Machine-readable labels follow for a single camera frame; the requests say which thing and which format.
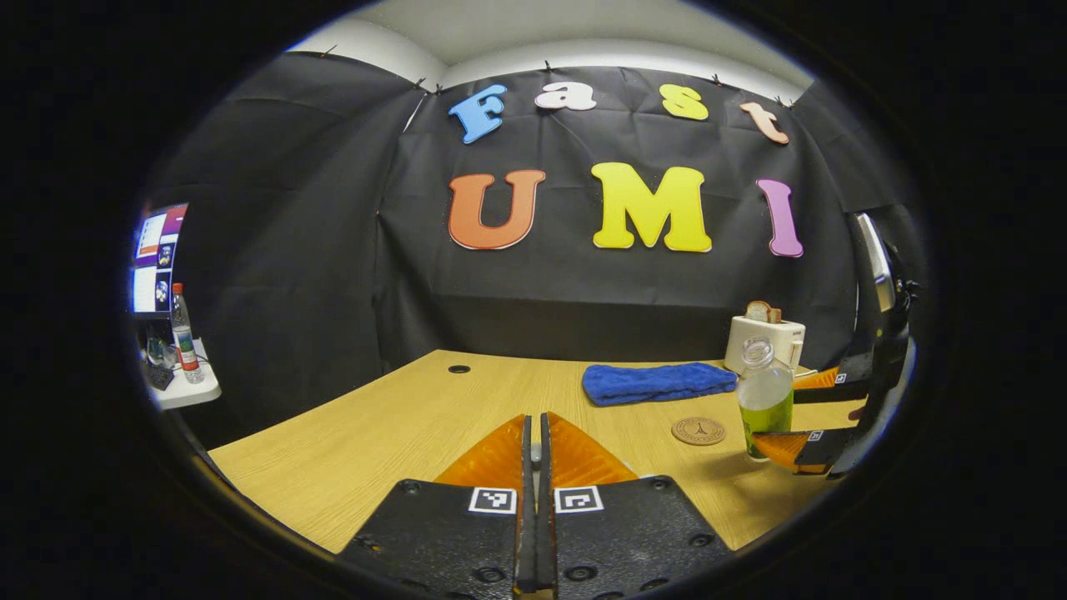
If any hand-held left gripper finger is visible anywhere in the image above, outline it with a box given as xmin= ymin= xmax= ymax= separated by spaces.
xmin=538 ymin=412 xmax=734 ymax=600
xmin=338 ymin=414 xmax=535 ymax=600

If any clear green-label water bottle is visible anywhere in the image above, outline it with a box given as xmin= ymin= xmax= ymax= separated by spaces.
xmin=738 ymin=336 xmax=795 ymax=462

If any round wooden coaster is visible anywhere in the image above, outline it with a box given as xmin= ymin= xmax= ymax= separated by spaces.
xmin=672 ymin=417 xmax=727 ymax=447

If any red-cap plastic bottle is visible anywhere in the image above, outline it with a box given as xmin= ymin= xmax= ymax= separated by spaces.
xmin=170 ymin=282 xmax=206 ymax=385

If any white toaster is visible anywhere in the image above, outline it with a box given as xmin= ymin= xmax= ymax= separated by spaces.
xmin=724 ymin=315 xmax=807 ymax=377

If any blue towel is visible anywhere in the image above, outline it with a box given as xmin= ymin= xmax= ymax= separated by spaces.
xmin=582 ymin=362 xmax=740 ymax=408

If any black backdrop cloth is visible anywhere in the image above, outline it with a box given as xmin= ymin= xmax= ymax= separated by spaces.
xmin=142 ymin=50 xmax=926 ymax=451

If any white side table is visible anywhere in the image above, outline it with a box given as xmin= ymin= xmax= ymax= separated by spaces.
xmin=146 ymin=337 xmax=223 ymax=411

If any computer monitor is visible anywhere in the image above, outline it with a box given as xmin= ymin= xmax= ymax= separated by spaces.
xmin=132 ymin=202 xmax=190 ymax=318

